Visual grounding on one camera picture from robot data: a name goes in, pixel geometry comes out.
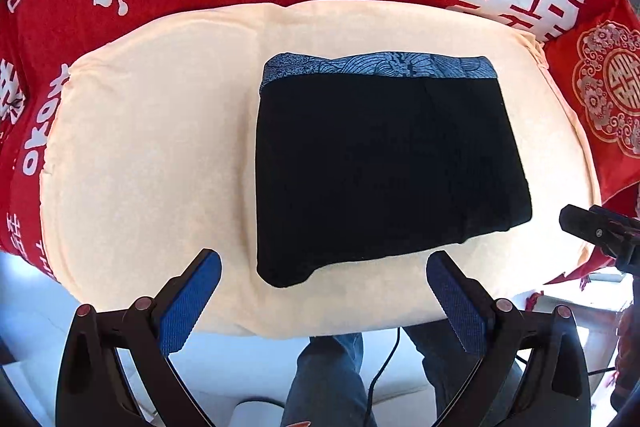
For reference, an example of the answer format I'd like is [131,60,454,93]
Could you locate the black pants with grey waistband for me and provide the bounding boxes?
[254,51,533,290]

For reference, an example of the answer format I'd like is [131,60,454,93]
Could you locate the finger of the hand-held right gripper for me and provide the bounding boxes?
[558,204,640,275]

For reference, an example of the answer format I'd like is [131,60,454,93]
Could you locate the black cable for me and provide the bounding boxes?
[367,328,402,427]

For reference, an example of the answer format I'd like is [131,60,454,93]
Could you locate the person's right leg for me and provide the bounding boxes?
[404,321,483,427]

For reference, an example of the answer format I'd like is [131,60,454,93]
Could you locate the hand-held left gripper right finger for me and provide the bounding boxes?
[426,251,592,427]

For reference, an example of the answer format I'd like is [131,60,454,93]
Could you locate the red cushion with floral print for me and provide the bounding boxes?
[542,0,640,280]

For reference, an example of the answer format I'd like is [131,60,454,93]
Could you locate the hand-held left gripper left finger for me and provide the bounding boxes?
[55,249,222,427]

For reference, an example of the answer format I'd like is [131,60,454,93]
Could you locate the person's leg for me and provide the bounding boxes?
[279,332,366,427]
[404,321,483,427]

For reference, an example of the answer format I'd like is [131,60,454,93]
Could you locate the cream towel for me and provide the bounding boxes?
[37,0,603,343]

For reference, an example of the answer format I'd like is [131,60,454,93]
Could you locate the person's left leg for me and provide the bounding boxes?
[279,332,366,427]

